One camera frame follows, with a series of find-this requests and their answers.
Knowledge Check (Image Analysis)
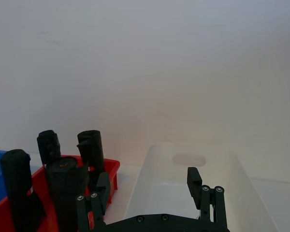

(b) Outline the black rolled bag, red label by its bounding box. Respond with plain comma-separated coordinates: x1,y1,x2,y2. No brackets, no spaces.
0,149,48,232

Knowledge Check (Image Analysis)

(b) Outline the red plastic bin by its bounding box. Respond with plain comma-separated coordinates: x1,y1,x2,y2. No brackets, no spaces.
0,158,121,232

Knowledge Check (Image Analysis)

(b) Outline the white translucent plastic bin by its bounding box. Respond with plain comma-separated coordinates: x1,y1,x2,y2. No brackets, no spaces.
124,143,279,232

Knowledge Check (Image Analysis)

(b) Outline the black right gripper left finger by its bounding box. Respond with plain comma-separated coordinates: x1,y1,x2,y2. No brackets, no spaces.
76,172,111,232

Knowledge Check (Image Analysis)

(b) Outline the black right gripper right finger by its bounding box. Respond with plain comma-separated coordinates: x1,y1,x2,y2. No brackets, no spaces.
187,167,227,230

